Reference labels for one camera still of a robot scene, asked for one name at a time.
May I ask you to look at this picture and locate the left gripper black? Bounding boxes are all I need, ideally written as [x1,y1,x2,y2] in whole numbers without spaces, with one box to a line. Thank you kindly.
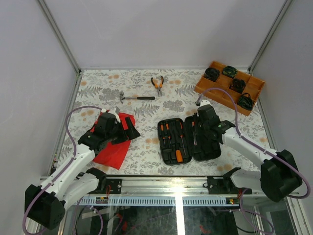
[107,117,141,145]

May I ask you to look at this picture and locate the black orange screwdriver large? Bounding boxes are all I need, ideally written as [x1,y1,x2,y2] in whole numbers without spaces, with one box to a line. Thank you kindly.
[179,121,186,155]

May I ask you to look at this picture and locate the thin black precision screwdriver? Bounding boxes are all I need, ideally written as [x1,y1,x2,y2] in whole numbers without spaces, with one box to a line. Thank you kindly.
[160,124,166,147]

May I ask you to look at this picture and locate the black plastic tool case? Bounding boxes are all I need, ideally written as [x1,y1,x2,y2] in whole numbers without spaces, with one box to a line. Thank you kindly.
[157,114,221,165]

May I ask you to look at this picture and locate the small black orange screwdriver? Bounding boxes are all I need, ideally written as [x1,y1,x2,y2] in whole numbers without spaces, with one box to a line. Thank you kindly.
[166,123,171,147]

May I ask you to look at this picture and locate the small hammer black grip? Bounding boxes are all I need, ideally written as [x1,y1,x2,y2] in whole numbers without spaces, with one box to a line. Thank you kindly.
[119,91,156,103]

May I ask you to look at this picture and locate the small orange precision screwdriver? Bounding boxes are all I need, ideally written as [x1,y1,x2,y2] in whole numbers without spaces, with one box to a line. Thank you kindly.
[192,121,197,146]

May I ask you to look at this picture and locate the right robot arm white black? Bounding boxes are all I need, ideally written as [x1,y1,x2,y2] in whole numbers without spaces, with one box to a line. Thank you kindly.
[197,100,303,202]

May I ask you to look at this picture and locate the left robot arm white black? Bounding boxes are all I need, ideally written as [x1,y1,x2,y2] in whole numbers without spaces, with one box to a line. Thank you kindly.
[23,109,140,230]

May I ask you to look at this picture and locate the red cloth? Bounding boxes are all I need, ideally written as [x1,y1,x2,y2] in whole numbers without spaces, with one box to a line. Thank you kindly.
[92,110,136,170]

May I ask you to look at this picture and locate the orange wooden divided tray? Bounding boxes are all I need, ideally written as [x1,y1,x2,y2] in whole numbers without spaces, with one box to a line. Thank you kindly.
[194,61,265,116]

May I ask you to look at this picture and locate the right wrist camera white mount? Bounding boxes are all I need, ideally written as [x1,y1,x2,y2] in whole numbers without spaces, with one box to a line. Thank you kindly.
[195,100,211,107]

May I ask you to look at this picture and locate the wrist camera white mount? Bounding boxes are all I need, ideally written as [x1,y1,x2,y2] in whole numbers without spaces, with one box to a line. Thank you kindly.
[101,107,121,122]
[195,100,211,107]

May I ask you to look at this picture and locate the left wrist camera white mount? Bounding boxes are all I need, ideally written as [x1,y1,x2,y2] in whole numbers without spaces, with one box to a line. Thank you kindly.
[101,107,121,122]

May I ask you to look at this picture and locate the rolled green strap right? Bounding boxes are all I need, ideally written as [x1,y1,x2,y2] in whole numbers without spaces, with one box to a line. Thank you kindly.
[236,93,255,110]

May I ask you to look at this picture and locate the rolled green strap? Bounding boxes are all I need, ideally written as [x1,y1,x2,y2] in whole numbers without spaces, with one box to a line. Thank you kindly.
[222,65,238,78]
[236,93,255,110]

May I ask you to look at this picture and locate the rolled dark strap middle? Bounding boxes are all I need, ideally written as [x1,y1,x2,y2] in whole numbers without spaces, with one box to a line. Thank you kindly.
[229,78,246,93]

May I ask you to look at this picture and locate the rolled dark strap top-left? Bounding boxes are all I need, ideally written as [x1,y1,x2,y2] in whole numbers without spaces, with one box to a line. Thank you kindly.
[204,67,220,81]

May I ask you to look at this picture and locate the orange handled pliers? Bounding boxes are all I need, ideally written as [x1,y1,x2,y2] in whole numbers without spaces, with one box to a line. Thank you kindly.
[151,76,164,96]

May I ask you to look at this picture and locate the rolled green strap top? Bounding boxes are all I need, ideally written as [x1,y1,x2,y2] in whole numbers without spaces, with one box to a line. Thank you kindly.
[222,65,238,78]

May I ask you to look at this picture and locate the aluminium frame rail front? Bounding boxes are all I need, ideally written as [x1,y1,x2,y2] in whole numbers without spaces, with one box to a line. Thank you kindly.
[65,175,239,207]

